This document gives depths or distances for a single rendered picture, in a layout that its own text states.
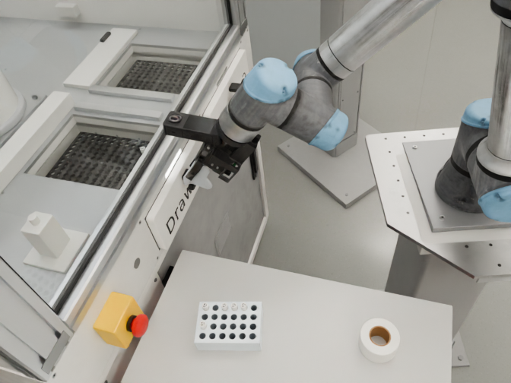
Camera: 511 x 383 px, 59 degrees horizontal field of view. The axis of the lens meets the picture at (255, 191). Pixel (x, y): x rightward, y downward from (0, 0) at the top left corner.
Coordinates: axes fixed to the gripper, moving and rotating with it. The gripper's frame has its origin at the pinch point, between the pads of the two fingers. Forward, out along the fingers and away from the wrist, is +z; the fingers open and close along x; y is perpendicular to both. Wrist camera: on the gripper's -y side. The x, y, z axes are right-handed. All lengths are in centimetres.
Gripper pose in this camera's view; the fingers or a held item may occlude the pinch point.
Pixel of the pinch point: (188, 172)
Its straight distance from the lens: 97.7
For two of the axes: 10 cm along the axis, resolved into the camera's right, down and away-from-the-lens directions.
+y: 8.4, 5.0, 2.2
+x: 2.8, -7.5, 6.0
